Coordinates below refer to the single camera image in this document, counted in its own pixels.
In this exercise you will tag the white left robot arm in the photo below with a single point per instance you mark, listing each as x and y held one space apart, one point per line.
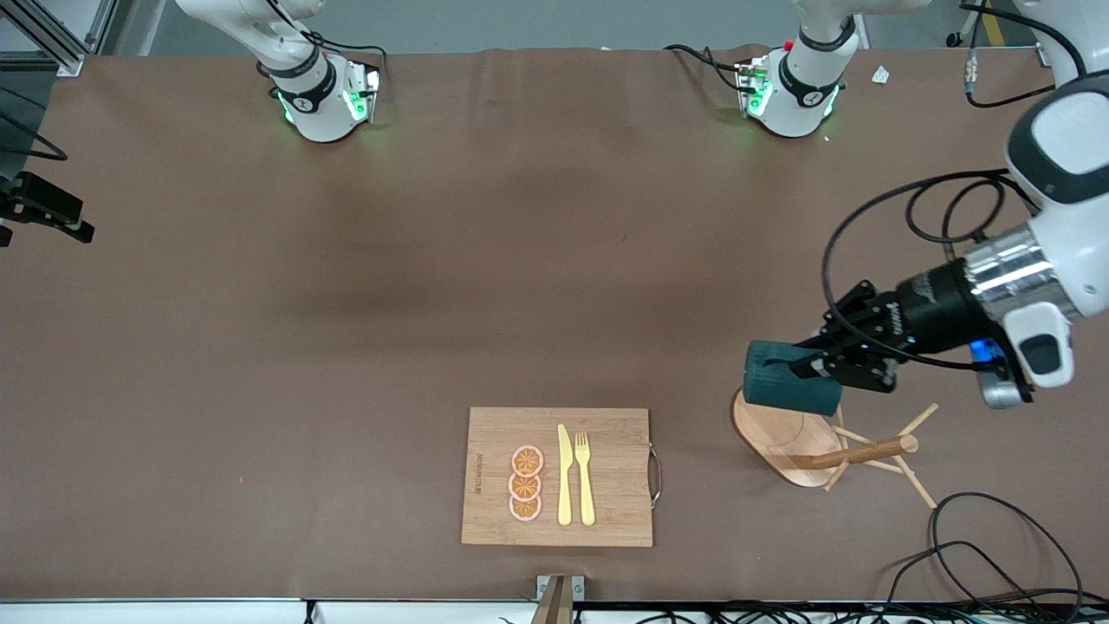
1066 156

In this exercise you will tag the yellow plastic knife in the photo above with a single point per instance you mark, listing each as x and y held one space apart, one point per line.
565 477

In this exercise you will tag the aluminium frame profile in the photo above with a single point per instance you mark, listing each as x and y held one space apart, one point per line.
65 62
1044 56

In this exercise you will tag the small white paper scrap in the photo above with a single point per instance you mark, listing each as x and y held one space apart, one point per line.
881 75

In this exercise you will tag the white table edge rail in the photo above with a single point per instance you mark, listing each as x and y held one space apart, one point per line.
173 611

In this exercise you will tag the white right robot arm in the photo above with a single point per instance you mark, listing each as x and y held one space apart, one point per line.
316 104

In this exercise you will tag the yellow plastic fork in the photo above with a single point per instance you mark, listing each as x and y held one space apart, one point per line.
586 485

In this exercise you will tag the dark teal ribbed mug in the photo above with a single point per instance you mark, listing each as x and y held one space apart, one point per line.
775 386

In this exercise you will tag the toy orange slice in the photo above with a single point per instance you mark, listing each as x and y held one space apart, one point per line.
528 460

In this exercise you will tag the aluminium table edge bracket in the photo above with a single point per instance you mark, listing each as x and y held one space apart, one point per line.
563 589

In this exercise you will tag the bamboo cutting board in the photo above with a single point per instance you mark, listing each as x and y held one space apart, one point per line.
606 485

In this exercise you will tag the silver arm base connector box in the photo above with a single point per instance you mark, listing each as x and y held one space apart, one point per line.
752 87
368 91

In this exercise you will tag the wooden mug rack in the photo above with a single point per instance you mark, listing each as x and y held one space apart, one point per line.
780 442

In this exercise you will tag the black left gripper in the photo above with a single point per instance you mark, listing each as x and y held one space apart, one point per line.
932 310

